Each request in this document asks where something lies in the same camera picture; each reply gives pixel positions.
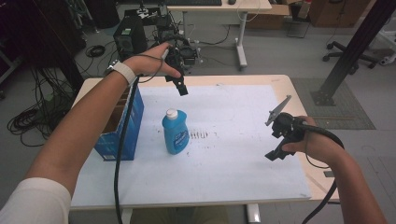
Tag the black office chair base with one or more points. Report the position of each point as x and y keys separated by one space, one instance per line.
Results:
x=334 y=46

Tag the dark cabinet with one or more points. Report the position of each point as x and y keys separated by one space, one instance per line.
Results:
x=46 y=31

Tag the person's left hand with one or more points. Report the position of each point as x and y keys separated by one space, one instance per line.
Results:
x=148 y=65

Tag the white table sheet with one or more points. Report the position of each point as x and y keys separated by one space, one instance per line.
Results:
x=233 y=155

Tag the open computer circuit board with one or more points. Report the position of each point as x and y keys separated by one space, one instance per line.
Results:
x=165 y=25

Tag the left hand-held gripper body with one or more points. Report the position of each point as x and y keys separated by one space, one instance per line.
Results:
x=179 y=57

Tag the white table leg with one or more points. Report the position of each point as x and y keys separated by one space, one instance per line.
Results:
x=126 y=216
x=253 y=214

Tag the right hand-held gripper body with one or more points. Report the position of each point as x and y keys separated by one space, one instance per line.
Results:
x=286 y=127

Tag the large brown cardboard box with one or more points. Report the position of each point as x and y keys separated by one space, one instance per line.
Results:
x=339 y=14

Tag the person's right hand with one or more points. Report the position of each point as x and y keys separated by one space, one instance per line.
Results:
x=317 y=144

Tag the black computer mouse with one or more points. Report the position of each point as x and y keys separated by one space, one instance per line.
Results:
x=232 y=1

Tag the blue cardboard box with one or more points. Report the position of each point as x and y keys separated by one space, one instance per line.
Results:
x=137 y=116

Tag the grey floor mat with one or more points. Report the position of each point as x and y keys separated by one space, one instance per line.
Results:
x=342 y=115

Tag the black keyboard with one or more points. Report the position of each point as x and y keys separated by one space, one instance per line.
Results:
x=193 y=2

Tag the black computer tower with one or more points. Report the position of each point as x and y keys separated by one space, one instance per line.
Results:
x=130 y=39

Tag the white shirt sleeve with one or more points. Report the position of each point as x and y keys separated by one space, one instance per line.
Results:
x=34 y=205

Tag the wristwatch with white band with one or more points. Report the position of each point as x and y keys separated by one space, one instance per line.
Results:
x=124 y=71

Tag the blue bottle with white cap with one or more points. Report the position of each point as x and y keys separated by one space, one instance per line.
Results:
x=176 y=133

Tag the black metal post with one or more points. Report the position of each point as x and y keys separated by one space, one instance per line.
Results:
x=358 y=46

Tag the white office desk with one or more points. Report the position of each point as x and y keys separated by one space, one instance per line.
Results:
x=249 y=6

